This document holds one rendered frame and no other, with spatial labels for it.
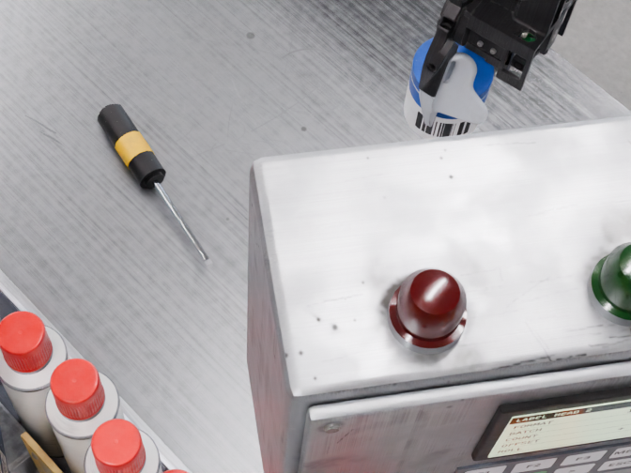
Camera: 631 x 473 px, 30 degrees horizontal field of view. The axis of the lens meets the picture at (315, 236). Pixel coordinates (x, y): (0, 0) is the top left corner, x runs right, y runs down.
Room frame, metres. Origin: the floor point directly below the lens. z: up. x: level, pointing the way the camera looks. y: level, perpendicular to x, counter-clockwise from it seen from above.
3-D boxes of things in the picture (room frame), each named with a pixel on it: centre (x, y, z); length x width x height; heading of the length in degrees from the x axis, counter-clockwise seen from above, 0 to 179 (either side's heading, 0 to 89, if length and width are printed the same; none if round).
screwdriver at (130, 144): (0.56, 0.16, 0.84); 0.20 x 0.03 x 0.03; 39
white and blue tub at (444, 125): (0.61, -0.10, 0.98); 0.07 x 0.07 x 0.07
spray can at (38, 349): (0.30, 0.19, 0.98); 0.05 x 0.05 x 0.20
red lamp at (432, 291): (0.17, -0.04, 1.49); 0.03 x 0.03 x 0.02
